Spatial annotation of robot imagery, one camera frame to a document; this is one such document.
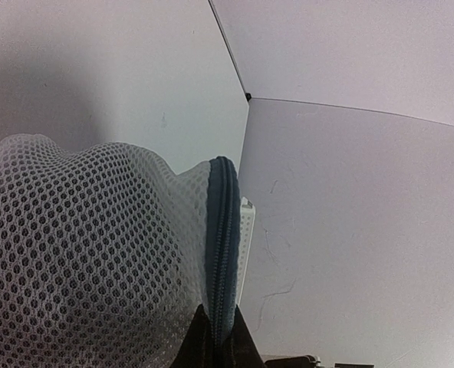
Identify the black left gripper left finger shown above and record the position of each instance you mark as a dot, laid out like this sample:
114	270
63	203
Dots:
197	348

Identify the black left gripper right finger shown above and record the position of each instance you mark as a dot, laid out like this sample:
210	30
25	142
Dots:
239	349

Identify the white mesh laundry bag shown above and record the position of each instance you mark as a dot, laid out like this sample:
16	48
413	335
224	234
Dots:
106	253

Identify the white perforated plastic basket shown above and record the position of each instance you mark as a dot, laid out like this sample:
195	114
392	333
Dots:
247	222

